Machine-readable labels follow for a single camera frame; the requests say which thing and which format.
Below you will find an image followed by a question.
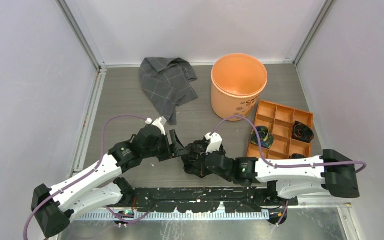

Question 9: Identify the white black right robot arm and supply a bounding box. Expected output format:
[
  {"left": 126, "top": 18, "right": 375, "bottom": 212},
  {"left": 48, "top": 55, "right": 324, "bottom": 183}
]
[{"left": 204, "top": 149, "right": 360, "bottom": 205}]

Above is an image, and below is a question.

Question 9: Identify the black orange rolled item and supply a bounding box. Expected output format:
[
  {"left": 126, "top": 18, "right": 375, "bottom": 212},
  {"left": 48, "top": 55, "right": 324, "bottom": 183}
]
[{"left": 291, "top": 121, "right": 315, "bottom": 144}]

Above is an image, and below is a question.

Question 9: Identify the orange plastic trash bin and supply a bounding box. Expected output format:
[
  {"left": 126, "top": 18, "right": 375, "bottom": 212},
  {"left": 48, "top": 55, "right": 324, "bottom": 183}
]
[{"left": 210, "top": 53, "right": 268, "bottom": 119}]

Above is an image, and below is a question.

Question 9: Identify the dark blue patterned rolled item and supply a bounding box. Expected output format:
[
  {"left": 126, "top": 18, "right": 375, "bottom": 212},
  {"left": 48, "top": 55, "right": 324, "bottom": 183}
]
[{"left": 250, "top": 126, "right": 275, "bottom": 149}]

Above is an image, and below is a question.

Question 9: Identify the grey checked cloth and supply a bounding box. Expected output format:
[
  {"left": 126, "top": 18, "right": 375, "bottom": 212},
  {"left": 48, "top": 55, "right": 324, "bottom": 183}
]
[{"left": 139, "top": 57, "right": 198, "bottom": 126}]

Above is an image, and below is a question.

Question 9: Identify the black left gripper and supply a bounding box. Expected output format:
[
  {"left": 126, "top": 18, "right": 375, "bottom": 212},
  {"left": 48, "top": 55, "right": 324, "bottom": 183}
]
[{"left": 142, "top": 129, "right": 189, "bottom": 162}]

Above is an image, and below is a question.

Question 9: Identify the aluminium rail frame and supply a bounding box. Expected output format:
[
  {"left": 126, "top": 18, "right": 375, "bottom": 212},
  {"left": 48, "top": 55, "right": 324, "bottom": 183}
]
[{"left": 51, "top": 62, "right": 360, "bottom": 240}]

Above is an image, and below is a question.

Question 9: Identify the orange compartment tray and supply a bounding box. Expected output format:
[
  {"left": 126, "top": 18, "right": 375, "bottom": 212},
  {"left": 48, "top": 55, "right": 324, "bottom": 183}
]
[{"left": 254, "top": 100, "right": 314, "bottom": 160}]

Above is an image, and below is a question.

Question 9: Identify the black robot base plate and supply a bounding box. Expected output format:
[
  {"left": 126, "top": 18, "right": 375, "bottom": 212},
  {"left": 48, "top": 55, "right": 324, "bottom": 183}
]
[{"left": 115, "top": 187, "right": 285, "bottom": 213}]

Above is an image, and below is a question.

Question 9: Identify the black plastic trash bag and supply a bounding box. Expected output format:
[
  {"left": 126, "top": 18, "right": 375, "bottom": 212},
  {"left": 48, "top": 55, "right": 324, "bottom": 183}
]
[{"left": 181, "top": 139, "right": 213, "bottom": 178}]

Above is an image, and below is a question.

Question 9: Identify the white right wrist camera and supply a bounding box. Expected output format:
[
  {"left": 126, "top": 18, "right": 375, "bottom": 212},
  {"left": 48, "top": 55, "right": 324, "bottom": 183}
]
[{"left": 204, "top": 132, "right": 223, "bottom": 154}]

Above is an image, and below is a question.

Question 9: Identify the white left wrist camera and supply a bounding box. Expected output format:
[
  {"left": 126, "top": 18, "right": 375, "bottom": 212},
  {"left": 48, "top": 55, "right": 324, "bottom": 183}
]
[{"left": 145, "top": 116, "right": 167, "bottom": 136}]

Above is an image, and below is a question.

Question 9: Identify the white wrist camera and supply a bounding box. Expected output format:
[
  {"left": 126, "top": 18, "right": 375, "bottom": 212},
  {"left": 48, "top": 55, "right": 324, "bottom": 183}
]
[
  {"left": 204, "top": 132, "right": 223, "bottom": 154},
  {"left": 145, "top": 116, "right": 167, "bottom": 136}
]

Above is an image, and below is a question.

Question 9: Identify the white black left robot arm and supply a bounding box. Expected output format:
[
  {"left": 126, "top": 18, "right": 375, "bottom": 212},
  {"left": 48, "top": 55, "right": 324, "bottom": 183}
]
[{"left": 23, "top": 124, "right": 189, "bottom": 239}]

